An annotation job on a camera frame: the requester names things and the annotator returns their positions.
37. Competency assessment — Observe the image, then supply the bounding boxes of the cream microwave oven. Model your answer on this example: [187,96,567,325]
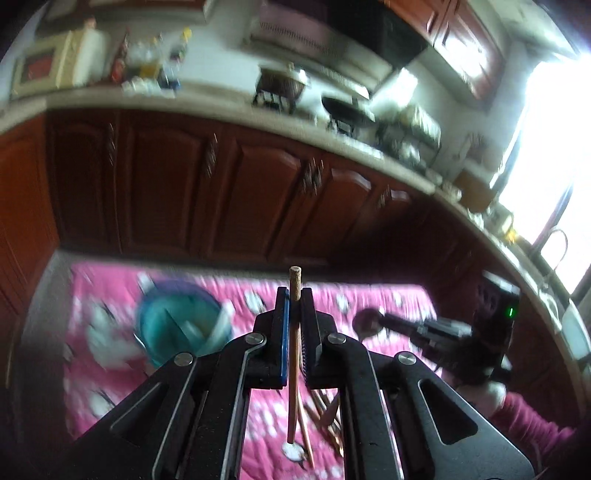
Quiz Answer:
[10,27,110,100]

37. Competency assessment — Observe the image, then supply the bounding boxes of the red sauce bottle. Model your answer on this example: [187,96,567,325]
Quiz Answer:
[109,30,129,84]

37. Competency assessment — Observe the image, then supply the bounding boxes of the pink penguin blanket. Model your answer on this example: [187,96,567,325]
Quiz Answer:
[64,261,440,480]

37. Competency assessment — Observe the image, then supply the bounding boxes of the lower wooden kitchen cabinets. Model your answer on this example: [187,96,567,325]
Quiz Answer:
[0,108,509,393]

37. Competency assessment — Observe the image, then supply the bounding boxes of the upper wall cabinets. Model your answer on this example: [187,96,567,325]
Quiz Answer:
[384,1,506,106]

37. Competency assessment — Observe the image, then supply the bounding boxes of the white utensil holder cup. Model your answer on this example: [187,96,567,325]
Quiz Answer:
[87,278,236,370]

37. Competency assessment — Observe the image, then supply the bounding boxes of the range hood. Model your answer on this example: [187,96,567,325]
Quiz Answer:
[249,1,428,99]

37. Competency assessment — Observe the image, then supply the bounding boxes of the yellow cap oil bottle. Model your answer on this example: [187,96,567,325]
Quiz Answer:
[138,35,162,79]

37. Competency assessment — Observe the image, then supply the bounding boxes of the pink sleeve forearm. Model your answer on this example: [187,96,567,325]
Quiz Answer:
[489,392,576,471]

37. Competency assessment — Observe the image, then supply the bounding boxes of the dish rack with dishes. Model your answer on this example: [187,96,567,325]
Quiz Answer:
[376,104,442,168]

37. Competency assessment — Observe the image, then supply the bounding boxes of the stew pot with lid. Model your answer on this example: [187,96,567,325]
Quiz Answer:
[252,63,310,115]

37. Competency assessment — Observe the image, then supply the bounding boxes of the black wok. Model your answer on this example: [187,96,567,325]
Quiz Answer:
[322,95,376,139]

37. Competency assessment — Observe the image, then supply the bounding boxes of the right hand white glove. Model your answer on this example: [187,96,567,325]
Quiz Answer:
[442,370,507,418]

